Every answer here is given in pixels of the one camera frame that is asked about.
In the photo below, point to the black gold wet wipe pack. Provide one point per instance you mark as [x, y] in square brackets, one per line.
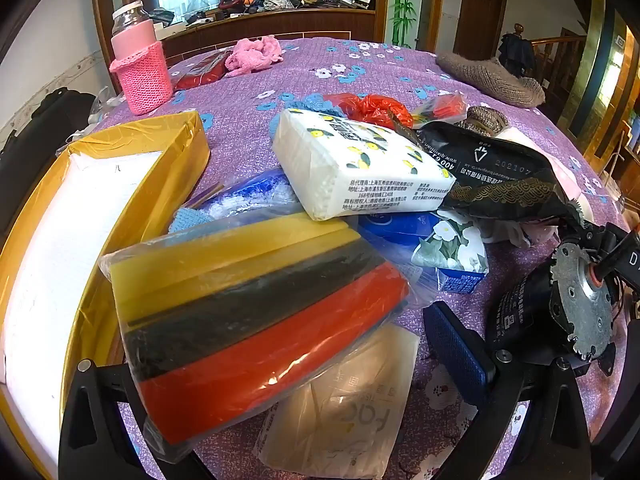
[495, 179]

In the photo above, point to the white lemon print tissue pack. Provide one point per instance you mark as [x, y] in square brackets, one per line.
[338, 167]

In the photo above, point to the clear plastic bag pile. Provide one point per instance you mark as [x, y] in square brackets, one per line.
[103, 104]

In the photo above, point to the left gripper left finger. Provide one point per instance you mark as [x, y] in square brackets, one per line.
[94, 442]

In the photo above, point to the pink tissue pack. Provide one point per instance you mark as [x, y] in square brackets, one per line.
[565, 177]

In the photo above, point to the small rainbow sponge pack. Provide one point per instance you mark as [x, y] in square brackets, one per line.
[449, 107]

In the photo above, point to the yellow cardboard box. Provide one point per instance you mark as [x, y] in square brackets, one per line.
[109, 190]

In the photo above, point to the blue floral tissue pack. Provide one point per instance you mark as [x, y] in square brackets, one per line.
[435, 251]

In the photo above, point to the pink fluffy cloth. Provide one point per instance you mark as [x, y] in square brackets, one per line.
[249, 56]

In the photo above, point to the purple floral tablecloth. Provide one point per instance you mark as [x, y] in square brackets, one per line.
[236, 113]

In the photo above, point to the blue knitted cloth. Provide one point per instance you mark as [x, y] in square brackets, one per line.
[310, 107]

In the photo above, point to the large yellow black red sponge pack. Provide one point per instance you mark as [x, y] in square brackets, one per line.
[223, 320]

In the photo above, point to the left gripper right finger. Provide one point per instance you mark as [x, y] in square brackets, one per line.
[553, 442]

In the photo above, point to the red tissue packet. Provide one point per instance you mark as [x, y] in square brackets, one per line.
[207, 70]

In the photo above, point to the blue white bagged cloth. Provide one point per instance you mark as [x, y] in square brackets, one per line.
[266, 190]

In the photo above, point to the wooden counter cabinet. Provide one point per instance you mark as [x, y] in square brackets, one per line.
[339, 23]

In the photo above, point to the beige facial tissue pack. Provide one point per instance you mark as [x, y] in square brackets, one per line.
[344, 424]

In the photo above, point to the black electric motor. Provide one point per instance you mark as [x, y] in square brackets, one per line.
[524, 322]

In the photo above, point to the brown knitted cloth ball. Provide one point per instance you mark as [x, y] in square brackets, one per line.
[484, 120]

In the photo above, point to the black sofa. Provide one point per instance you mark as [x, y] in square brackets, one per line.
[28, 155]

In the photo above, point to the grey brown knitted hat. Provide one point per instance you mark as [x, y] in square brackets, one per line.
[491, 78]

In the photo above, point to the person in dark jacket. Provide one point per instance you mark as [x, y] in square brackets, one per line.
[516, 54]

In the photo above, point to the red plastic bag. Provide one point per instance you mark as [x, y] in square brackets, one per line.
[372, 108]

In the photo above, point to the pink bottle with knit sleeve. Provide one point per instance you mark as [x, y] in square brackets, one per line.
[139, 61]

